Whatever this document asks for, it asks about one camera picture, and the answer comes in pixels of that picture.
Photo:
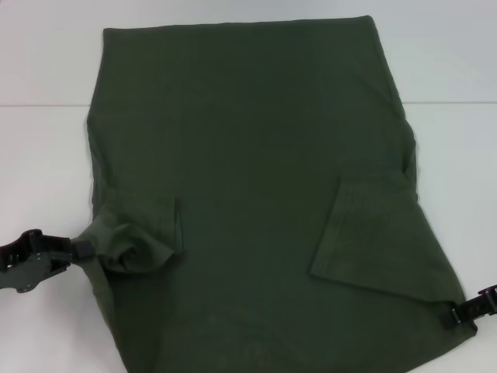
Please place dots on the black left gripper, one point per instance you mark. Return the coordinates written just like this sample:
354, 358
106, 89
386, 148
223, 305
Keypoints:
23, 268

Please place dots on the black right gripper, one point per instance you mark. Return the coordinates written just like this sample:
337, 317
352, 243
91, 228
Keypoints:
494, 306

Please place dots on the dark green shirt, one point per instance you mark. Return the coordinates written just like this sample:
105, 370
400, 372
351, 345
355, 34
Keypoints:
248, 136

